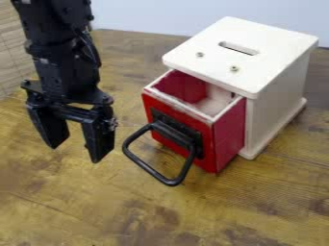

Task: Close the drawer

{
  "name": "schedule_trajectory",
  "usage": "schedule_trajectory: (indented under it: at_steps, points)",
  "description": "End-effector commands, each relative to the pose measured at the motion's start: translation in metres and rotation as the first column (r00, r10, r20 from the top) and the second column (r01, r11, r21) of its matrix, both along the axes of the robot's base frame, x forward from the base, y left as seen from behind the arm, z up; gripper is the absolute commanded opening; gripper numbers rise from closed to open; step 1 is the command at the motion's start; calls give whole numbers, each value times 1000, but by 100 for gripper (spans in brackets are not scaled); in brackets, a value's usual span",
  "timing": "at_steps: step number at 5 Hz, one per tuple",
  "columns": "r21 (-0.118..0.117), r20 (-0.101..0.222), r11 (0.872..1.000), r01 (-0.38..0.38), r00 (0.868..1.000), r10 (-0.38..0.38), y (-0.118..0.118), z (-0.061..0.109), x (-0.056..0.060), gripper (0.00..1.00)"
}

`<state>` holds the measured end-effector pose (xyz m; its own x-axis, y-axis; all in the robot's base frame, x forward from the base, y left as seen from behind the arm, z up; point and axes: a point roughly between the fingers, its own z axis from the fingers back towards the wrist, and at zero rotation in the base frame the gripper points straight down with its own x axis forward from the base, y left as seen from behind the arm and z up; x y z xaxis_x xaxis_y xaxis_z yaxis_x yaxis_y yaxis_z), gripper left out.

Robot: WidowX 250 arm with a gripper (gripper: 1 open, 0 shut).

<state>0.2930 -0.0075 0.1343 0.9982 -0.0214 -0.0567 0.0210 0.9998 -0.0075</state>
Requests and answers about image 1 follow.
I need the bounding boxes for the red drawer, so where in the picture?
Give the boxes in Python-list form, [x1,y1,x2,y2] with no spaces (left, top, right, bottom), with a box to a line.
[142,70,248,173]

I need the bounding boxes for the black metal drawer handle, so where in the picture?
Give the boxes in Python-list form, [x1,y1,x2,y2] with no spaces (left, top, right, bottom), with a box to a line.
[122,108,205,186]

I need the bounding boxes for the white wooden box cabinet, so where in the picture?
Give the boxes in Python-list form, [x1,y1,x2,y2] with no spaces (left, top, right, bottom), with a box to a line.
[162,16,319,160]

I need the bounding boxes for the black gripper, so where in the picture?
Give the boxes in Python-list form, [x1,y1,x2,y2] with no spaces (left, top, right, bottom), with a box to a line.
[22,32,115,163]

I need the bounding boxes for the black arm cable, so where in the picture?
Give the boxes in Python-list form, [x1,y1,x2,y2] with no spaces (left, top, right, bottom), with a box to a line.
[76,28,103,69]

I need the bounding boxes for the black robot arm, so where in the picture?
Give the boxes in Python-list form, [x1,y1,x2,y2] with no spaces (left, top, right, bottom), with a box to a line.
[11,0,117,162]

